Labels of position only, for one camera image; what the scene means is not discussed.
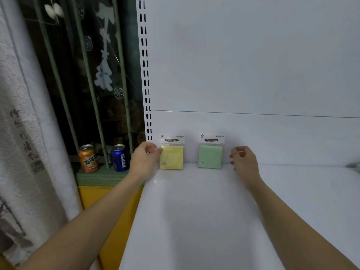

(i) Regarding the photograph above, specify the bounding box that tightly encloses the person's left hand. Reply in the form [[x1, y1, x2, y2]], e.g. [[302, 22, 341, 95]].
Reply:
[[128, 142, 164, 180]]

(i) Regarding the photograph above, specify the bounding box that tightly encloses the white metal shelf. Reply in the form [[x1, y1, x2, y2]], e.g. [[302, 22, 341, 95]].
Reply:
[[118, 0, 360, 270]]

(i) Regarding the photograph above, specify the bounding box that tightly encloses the person's right forearm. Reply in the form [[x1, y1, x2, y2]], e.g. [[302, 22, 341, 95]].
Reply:
[[247, 178, 360, 270]]

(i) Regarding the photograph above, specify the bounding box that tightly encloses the person's left forearm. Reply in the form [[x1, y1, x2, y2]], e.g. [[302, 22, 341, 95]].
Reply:
[[15, 170, 147, 270]]

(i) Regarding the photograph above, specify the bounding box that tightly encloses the blue drink can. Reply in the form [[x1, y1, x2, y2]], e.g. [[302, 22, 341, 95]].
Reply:
[[110, 144, 131, 173]]

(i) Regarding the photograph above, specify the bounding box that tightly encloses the orange drink can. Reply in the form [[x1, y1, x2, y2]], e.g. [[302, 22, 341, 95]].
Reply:
[[78, 144, 100, 174]]

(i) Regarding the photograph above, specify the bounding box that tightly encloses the white flower window decal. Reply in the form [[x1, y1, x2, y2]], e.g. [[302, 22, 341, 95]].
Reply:
[[93, 1, 117, 92]]

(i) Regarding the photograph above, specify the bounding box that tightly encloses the white patterned curtain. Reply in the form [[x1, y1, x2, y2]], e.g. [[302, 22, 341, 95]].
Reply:
[[0, 0, 85, 267]]

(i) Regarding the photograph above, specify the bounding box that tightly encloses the small white hanging ornament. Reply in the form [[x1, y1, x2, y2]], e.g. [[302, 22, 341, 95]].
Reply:
[[44, 2, 65, 20]]

